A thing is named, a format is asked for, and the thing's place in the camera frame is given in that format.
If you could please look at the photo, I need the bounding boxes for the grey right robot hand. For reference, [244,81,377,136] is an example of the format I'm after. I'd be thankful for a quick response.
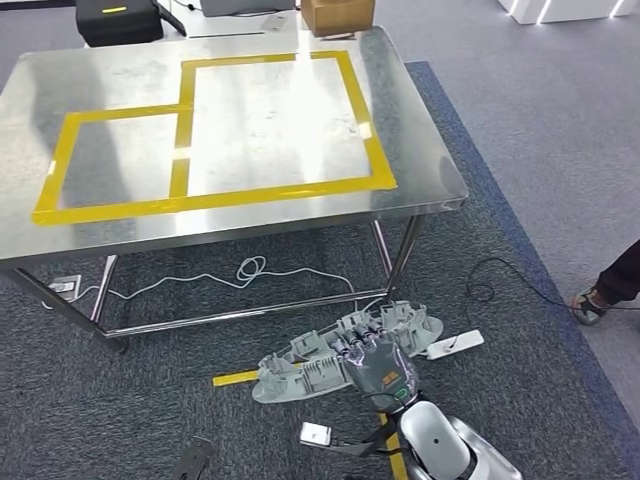
[334,324,421,413]

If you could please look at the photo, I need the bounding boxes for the grey plastic wheel hubcap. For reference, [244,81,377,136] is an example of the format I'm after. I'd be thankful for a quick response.
[251,299,445,406]

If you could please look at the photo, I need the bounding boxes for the stainless steel workbench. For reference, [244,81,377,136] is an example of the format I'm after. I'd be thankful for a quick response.
[0,25,470,356]

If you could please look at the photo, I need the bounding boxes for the yellow workbench tape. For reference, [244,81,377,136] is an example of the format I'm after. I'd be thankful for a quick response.
[31,50,398,228]

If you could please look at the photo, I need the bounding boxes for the long white power strip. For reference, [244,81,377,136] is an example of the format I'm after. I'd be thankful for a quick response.
[426,329,485,362]

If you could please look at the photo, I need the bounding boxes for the yellow floor tape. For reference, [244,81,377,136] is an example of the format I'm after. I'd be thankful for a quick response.
[212,367,410,480]

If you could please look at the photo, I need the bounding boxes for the person's foot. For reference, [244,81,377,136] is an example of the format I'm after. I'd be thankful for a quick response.
[570,286,610,327]

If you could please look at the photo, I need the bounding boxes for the person's leg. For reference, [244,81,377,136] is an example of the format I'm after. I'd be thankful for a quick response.
[593,238,640,307]

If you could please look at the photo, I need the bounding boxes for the brown cardboard box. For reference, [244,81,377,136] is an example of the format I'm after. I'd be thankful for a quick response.
[300,0,377,38]

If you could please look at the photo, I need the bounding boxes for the pale desk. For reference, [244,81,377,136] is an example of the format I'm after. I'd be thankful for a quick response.
[82,0,321,49]

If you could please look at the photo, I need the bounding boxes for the grey laptop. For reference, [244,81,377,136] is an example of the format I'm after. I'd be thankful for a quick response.
[199,0,297,19]

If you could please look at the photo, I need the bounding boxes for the grey floor socket box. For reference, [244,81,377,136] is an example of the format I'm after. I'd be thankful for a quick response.
[47,274,82,304]

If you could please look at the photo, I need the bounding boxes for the white lit furniture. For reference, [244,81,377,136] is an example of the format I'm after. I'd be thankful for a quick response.
[496,0,640,26]

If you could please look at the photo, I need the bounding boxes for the black carrying case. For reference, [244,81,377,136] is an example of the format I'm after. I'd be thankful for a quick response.
[75,0,187,48]

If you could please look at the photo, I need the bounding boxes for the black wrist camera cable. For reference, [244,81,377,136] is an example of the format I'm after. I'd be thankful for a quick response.
[327,417,408,458]

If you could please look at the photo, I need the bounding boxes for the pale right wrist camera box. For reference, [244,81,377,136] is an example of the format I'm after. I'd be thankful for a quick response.
[300,421,333,448]

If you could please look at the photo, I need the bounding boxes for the black power cable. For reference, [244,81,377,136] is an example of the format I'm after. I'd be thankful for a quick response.
[450,256,640,349]

